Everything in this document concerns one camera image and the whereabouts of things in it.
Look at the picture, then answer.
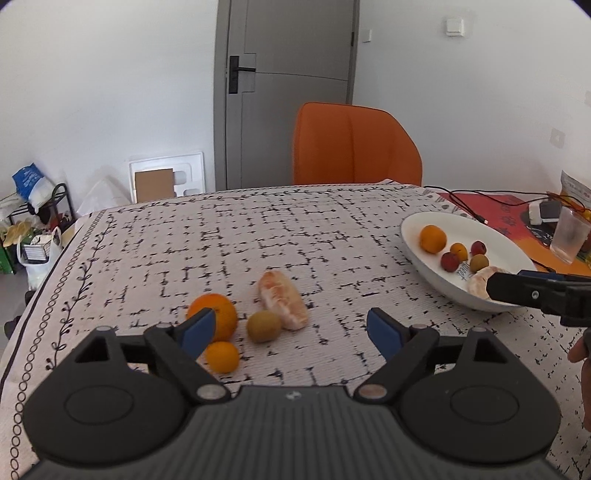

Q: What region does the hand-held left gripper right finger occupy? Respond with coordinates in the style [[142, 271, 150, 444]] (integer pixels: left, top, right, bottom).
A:
[[353, 307, 539, 407]]

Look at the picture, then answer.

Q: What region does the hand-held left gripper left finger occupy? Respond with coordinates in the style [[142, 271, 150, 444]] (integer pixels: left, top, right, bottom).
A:
[[60, 307, 232, 407]]

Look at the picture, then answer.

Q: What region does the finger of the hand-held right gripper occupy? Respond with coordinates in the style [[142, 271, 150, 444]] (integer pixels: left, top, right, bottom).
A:
[[516, 270, 591, 288], [486, 271, 570, 313]]

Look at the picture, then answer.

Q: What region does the peeled pomelo piece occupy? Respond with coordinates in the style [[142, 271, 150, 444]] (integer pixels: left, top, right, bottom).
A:
[[257, 270, 310, 331], [467, 266, 502, 302]]

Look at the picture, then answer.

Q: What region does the white plate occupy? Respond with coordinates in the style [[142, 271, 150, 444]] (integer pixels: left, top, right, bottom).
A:
[[400, 211, 539, 314]]

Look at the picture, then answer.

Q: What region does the medium orange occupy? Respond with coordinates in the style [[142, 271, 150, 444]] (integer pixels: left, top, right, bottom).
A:
[[420, 224, 448, 254]]

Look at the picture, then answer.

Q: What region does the person's right hand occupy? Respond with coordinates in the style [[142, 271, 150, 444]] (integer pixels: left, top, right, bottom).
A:
[[567, 329, 591, 433]]

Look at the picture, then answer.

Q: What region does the large orange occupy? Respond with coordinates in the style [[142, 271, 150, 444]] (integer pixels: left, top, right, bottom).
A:
[[186, 293, 239, 342]]

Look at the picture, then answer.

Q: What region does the clear plastic cup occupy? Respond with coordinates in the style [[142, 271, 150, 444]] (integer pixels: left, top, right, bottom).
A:
[[549, 206, 591, 265]]

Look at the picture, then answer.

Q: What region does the white charger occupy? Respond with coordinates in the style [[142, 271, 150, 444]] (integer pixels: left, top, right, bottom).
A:
[[528, 199, 562, 226]]

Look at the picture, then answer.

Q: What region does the red orange table mat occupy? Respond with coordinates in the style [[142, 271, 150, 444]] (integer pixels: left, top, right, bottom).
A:
[[438, 192, 591, 278]]

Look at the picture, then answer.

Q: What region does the white black-patterned tablecloth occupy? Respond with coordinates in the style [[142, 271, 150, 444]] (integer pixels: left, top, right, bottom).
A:
[[0, 182, 591, 480]]

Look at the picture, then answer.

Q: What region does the printed snack packet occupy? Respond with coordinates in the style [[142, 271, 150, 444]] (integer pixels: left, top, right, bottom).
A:
[[559, 169, 591, 214]]

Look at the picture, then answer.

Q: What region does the brown cardboard piece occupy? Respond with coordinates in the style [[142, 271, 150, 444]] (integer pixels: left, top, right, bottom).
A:
[[134, 168, 175, 202]]

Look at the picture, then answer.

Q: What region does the white foam packaging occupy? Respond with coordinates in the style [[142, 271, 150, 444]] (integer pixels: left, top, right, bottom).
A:
[[128, 151, 206, 204]]

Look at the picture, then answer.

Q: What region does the clear plastic bag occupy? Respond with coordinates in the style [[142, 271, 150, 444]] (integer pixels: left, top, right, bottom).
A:
[[76, 177, 130, 218]]

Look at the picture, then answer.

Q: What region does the white plastic bag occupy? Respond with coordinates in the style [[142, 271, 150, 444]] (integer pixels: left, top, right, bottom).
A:
[[17, 225, 64, 290]]

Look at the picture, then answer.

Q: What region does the black shoe rack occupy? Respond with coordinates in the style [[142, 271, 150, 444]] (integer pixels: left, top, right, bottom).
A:
[[0, 183, 77, 234]]

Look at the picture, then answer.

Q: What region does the orange chair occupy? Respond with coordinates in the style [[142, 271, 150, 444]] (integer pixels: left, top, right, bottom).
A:
[[293, 102, 424, 187]]

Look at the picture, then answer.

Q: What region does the green box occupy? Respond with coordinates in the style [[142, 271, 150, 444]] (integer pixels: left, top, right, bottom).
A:
[[0, 239, 16, 276]]

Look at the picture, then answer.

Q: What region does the blue and white bag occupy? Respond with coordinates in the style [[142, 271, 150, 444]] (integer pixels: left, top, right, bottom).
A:
[[11, 163, 57, 207]]

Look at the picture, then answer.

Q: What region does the grey door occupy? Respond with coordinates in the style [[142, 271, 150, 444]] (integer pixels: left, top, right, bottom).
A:
[[213, 0, 360, 190]]

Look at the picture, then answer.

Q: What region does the black cable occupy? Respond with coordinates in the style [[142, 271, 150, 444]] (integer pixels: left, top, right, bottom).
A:
[[423, 185, 551, 225]]

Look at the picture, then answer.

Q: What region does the black door handle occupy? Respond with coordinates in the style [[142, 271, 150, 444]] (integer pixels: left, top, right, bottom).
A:
[[228, 55, 256, 95]]

